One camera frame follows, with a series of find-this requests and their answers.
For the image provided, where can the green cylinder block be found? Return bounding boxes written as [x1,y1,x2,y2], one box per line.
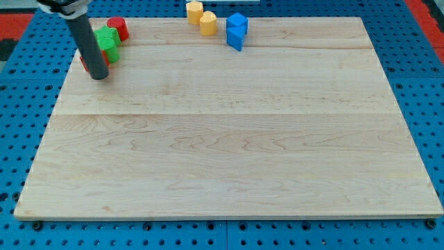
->
[97,37,120,63]

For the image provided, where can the blue cube block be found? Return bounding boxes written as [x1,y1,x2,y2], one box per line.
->
[225,12,248,34]

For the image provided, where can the yellow rounded block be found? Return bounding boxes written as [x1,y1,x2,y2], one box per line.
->
[200,11,217,36]

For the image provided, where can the red block behind rod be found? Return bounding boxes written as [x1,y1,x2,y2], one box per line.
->
[80,50,110,73]

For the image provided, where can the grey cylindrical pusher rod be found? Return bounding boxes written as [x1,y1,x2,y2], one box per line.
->
[65,14,109,80]

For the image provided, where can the green star block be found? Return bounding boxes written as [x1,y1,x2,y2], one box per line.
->
[94,25,121,47]

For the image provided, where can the yellow hexagon block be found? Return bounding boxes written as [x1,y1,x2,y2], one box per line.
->
[186,1,203,25]

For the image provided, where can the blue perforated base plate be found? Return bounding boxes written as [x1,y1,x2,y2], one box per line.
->
[1,1,443,249]

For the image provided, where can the light wooden board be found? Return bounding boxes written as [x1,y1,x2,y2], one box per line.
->
[14,17,443,222]

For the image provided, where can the red cylinder block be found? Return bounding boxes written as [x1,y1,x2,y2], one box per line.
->
[107,17,129,41]

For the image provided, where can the blue triangle block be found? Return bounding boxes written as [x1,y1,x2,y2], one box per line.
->
[226,26,246,51]

